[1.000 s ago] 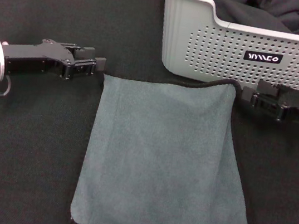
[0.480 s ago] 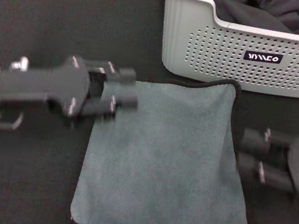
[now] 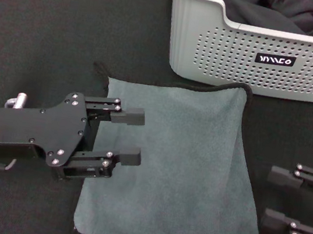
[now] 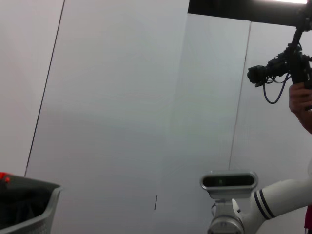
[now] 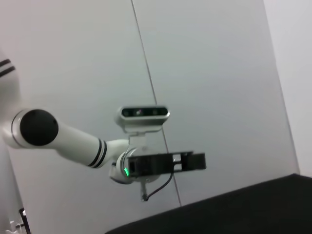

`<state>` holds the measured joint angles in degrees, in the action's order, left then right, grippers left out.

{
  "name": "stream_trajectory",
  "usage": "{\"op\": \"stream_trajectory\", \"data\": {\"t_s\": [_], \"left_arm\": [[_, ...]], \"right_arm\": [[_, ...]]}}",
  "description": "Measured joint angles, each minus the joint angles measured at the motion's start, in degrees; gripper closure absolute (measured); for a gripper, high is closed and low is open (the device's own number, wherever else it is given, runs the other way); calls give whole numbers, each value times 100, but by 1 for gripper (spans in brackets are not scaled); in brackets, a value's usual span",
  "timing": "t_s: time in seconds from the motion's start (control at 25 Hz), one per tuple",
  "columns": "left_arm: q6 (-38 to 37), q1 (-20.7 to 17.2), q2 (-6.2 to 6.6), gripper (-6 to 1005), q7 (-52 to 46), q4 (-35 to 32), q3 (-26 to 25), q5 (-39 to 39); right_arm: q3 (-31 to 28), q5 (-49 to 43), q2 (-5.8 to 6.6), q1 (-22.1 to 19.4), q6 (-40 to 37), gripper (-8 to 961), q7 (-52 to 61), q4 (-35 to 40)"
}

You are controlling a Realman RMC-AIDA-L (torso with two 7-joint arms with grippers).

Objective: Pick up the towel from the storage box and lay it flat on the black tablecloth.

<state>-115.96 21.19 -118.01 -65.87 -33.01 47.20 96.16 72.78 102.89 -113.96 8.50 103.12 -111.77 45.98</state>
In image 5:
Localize black tablecloth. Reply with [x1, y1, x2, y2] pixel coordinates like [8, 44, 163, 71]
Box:
[104, 173, 312, 234]

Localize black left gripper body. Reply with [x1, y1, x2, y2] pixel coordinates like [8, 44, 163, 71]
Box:
[128, 151, 195, 177]

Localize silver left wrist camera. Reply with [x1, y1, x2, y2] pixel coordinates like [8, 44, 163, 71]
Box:
[116, 104, 171, 147]

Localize black metal stand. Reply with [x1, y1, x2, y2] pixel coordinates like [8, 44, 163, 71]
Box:
[18, 207, 32, 234]

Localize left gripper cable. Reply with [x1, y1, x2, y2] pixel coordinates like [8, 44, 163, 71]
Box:
[140, 170, 175, 202]

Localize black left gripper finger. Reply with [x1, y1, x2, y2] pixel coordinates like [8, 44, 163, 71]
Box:
[173, 153, 207, 173]

